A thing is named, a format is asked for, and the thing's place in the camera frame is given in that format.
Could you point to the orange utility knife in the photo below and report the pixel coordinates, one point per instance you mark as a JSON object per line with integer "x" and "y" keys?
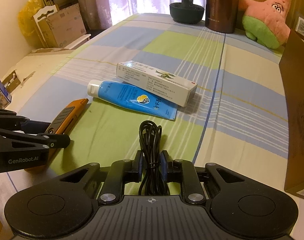
{"x": 64, "y": 116}

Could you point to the pink curtain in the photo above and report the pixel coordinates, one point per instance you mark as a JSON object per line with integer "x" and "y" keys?
{"x": 117, "y": 0}

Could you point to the white ointment box green bird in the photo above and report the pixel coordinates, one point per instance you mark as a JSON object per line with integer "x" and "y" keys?
{"x": 154, "y": 82}

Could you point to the yellow plastic bag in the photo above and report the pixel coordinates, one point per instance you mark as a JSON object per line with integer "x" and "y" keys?
{"x": 28, "y": 22}

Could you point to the white furniture piece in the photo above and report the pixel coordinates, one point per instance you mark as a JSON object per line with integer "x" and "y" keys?
{"x": 79, "y": 41}

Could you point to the glass teapot black base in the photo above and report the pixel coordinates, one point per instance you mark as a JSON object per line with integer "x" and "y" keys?
{"x": 187, "y": 10}

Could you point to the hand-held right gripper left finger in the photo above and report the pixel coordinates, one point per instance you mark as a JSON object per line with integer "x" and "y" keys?
{"x": 140, "y": 163}

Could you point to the open cardboard box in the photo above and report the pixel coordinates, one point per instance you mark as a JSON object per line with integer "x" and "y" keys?
{"x": 64, "y": 27}

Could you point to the plaid bed sheet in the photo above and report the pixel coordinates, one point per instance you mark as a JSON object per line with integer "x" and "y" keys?
{"x": 242, "y": 105}

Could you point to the large brown cardboard box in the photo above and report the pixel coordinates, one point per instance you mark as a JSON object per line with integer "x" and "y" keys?
{"x": 299, "y": 105}

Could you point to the blue printed box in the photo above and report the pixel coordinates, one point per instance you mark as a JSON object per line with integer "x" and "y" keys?
{"x": 0, "y": 92}

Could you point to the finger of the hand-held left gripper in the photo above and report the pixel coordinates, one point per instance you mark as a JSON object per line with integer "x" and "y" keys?
{"x": 59, "y": 140}
{"x": 37, "y": 125}

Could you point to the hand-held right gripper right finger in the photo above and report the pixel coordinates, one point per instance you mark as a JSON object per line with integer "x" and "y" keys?
{"x": 163, "y": 163}

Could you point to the brown thermos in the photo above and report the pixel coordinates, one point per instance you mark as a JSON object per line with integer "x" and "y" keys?
{"x": 222, "y": 7}

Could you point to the blue tube white cap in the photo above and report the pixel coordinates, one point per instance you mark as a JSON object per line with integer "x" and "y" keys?
{"x": 122, "y": 96}

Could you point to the pink star plush toy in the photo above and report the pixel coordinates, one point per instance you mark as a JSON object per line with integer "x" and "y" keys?
{"x": 267, "y": 22}

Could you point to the flat cardboard sheet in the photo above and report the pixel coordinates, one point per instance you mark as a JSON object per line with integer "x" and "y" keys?
{"x": 49, "y": 50}

